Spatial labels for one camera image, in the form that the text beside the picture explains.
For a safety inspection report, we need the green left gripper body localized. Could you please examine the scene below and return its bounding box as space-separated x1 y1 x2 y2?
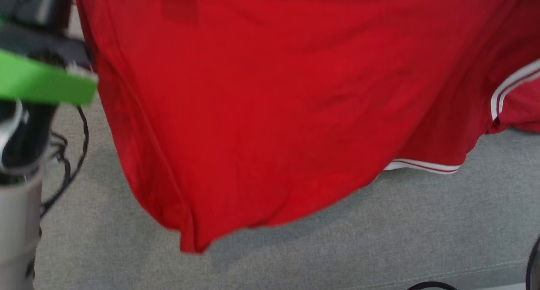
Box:
0 22 100 106

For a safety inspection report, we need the red white sports jersey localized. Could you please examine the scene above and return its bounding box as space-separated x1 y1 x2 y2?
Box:
74 0 540 255

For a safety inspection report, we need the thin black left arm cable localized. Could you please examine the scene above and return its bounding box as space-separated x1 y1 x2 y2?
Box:
40 106 90 218

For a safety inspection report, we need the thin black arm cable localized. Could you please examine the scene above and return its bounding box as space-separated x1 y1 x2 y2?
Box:
40 106 90 218
407 282 458 290

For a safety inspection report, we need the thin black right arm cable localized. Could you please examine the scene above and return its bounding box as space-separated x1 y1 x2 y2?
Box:
407 282 458 290

